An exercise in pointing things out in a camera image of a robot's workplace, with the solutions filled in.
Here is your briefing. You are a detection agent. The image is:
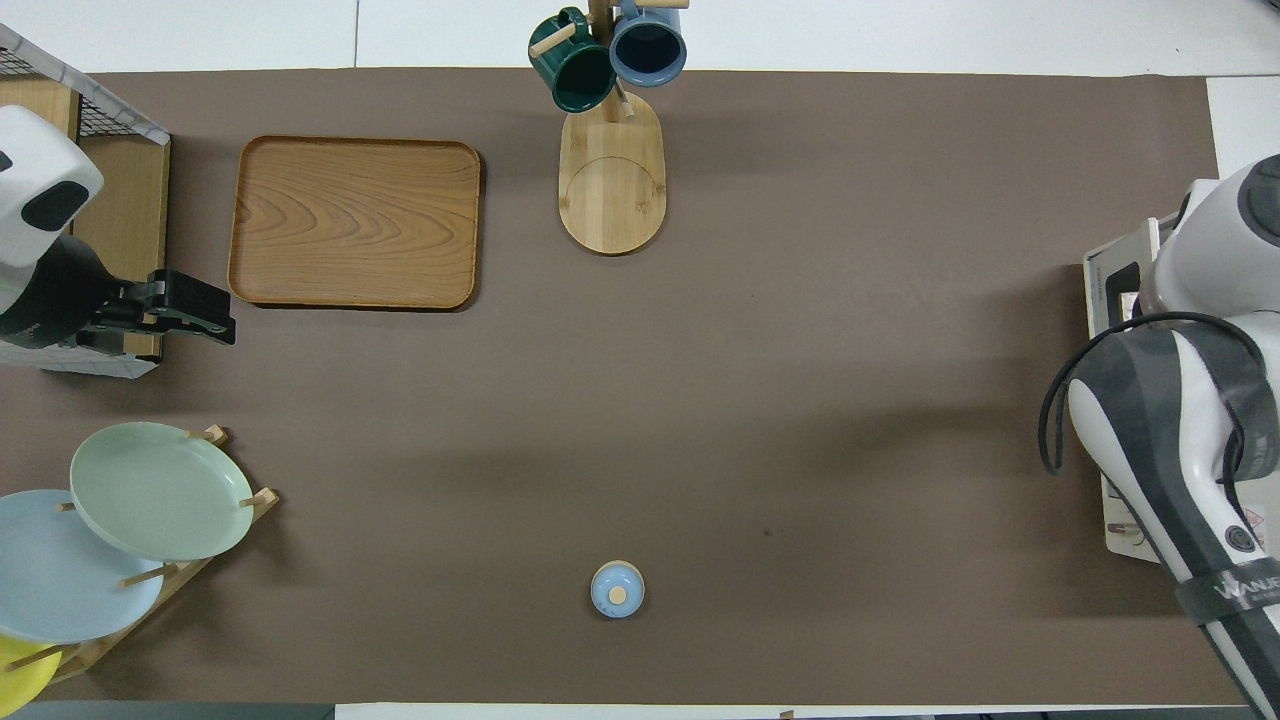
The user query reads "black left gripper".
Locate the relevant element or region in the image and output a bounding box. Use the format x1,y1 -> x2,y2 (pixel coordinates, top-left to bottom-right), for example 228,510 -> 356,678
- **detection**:
88,268 -> 239,348

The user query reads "beige toaster oven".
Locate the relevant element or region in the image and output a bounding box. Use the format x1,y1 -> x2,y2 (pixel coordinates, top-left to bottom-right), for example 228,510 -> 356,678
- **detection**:
1083,178 -> 1280,566

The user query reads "rectangular wooden tray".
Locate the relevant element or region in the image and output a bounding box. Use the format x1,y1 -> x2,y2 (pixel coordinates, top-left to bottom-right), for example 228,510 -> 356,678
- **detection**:
227,135 -> 483,311

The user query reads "pale green plate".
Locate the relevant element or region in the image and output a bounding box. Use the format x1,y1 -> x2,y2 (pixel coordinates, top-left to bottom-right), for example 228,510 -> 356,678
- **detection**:
69,421 -> 255,563

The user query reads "wooden dish rack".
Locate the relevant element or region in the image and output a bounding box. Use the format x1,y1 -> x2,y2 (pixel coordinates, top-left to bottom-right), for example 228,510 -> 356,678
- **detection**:
0,424 -> 281,686

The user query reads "large light blue plate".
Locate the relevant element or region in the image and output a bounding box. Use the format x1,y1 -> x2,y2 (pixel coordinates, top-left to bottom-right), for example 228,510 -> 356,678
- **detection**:
0,489 -> 166,645

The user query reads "yellow plate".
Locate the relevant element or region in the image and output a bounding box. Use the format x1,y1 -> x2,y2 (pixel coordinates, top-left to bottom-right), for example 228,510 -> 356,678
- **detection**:
0,633 -> 61,718

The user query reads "wooden mug tree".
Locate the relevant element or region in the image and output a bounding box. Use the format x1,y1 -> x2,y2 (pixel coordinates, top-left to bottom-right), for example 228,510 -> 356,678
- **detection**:
528,0 -> 691,257

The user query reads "dark green mug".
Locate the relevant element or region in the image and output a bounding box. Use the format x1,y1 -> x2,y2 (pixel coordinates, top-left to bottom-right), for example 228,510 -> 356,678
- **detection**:
528,8 -> 618,114

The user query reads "small blue lidded jar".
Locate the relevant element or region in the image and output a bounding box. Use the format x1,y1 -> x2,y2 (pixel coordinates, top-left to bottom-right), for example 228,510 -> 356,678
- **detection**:
590,560 -> 646,620

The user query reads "brown table mat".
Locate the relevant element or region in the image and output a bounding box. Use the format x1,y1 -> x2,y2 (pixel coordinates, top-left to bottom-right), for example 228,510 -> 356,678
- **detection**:
0,68 -> 1273,706

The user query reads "blue mug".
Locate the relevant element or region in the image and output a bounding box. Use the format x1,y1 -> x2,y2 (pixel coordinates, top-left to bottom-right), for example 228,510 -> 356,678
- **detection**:
608,0 -> 688,88

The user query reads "wooden shelf with wire basket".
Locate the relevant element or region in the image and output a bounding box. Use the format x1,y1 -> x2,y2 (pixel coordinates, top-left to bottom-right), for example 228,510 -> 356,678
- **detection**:
0,25 -> 171,379

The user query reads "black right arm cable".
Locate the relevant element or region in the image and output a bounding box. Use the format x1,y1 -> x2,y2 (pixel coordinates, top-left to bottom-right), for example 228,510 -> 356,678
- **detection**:
1038,311 -> 1263,483

